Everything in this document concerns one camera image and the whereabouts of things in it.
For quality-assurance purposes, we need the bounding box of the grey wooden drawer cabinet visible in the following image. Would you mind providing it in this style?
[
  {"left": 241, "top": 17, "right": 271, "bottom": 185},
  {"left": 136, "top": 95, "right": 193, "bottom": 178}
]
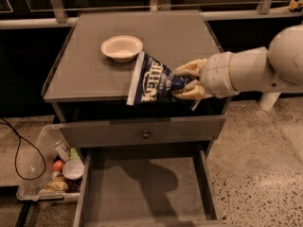
[{"left": 41, "top": 10, "right": 243, "bottom": 227}]

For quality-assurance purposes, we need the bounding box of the grey open middle drawer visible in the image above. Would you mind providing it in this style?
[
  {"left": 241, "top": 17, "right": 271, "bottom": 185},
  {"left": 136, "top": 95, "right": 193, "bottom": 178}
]
[{"left": 73, "top": 149, "right": 224, "bottom": 227}]

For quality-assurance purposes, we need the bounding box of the small white bowl in bin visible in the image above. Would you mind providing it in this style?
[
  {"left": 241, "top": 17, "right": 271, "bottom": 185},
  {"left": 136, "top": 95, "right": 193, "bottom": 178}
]
[{"left": 62, "top": 159, "right": 84, "bottom": 181}]

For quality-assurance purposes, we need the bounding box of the black floor cable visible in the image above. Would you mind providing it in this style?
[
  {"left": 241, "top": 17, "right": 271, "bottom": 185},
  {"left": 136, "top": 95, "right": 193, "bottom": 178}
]
[{"left": 0, "top": 117, "right": 47, "bottom": 182}]

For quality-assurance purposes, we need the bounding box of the round brass drawer knob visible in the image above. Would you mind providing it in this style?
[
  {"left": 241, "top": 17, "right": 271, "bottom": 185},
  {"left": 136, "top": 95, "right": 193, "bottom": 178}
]
[{"left": 142, "top": 130, "right": 151, "bottom": 139}]

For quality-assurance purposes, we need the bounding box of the white paper bowl on counter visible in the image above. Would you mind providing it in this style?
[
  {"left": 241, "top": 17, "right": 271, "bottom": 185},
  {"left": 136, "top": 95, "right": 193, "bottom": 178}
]
[{"left": 100, "top": 35, "right": 143, "bottom": 62}]

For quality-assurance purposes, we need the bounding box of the blue Kettle chip bag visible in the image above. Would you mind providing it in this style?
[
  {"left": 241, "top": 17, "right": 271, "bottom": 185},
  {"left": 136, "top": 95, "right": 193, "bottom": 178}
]
[{"left": 127, "top": 51, "right": 200, "bottom": 111}]

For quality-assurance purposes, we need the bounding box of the grey top drawer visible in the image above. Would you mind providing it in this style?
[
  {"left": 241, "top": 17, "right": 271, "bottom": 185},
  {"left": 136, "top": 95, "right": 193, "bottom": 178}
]
[{"left": 59, "top": 115, "right": 225, "bottom": 148}]

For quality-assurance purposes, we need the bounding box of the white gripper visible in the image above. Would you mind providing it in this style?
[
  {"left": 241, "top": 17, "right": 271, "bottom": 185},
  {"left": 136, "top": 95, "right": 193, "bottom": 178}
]
[{"left": 171, "top": 52, "right": 239, "bottom": 99}]

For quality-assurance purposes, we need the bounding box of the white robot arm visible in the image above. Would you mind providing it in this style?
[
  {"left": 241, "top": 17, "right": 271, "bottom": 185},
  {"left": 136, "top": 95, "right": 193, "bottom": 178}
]
[{"left": 172, "top": 25, "right": 303, "bottom": 99}]

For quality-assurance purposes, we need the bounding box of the orange round fruit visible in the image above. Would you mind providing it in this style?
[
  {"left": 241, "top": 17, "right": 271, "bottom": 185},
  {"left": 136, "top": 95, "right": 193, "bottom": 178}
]
[{"left": 52, "top": 160, "right": 64, "bottom": 172}]

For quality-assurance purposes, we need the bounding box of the white labelled bottle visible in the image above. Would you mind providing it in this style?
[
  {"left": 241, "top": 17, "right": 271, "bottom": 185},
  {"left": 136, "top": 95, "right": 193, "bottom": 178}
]
[{"left": 53, "top": 141, "right": 70, "bottom": 163}]

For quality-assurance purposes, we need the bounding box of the clear plastic storage bin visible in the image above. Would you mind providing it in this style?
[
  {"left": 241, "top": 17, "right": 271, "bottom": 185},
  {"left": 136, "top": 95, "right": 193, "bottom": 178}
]
[{"left": 17, "top": 125, "right": 82, "bottom": 201}]

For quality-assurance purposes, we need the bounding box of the green packet in bin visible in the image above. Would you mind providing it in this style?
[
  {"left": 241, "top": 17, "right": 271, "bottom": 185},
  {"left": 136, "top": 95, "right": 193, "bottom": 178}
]
[{"left": 70, "top": 148, "right": 80, "bottom": 160}]

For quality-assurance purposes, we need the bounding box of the yellow snack bag in bin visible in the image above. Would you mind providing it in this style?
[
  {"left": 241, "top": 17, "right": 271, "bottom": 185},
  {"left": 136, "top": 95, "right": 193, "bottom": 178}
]
[{"left": 47, "top": 177, "right": 68, "bottom": 191}]

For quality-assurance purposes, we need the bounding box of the grey metal railing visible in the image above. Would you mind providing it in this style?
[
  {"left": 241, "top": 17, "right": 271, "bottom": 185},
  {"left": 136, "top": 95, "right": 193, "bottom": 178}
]
[{"left": 0, "top": 0, "right": 302, "bottom": 29}]

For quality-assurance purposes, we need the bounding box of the white diagonal support pole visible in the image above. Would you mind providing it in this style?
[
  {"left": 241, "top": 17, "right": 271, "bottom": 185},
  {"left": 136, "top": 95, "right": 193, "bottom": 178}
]
[{"left": 258, "top": 92, "right": 280, "bottom": 112}]

